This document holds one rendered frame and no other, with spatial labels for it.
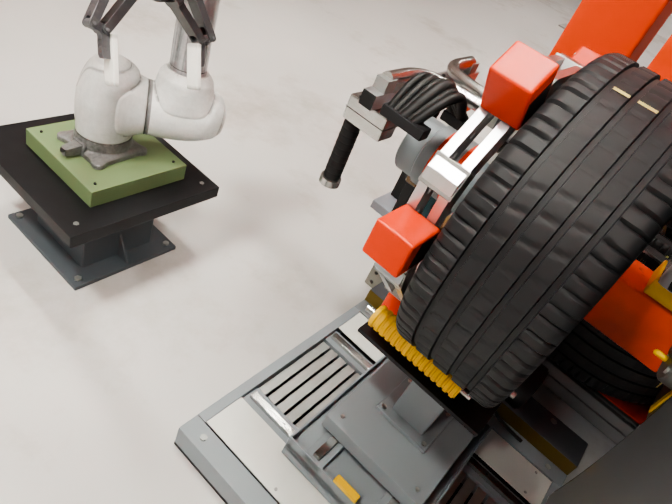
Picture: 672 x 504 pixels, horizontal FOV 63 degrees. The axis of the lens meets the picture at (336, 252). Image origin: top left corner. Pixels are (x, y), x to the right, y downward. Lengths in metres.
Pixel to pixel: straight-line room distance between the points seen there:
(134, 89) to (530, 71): 1.08
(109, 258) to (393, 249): 1.21
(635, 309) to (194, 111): 1.28
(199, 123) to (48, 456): 0.92
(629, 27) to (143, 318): 1.47
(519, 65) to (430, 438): 0.95
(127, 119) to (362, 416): 1.00
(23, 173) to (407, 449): 1.25
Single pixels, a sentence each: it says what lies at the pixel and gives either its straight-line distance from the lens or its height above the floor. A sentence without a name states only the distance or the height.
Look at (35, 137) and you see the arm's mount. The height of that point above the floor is 0.35.
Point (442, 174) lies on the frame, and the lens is 0.88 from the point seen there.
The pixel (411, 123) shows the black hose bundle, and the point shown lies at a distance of 0.95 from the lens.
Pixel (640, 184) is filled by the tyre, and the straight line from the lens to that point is 0.85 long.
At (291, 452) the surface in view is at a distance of 1.45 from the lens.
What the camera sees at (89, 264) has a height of 0.02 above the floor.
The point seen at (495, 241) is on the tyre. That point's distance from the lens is 0.82.
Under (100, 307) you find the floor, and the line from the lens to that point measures 1.78.
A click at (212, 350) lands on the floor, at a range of 1.72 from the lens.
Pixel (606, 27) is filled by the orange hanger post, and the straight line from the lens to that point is 1.47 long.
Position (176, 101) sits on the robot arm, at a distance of 1.61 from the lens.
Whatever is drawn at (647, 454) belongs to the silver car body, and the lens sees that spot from 0.65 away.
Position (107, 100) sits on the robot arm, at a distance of 1.61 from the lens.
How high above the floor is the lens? 1.35
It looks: 38 degrees down
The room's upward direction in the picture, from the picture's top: 25 degrees clockwise
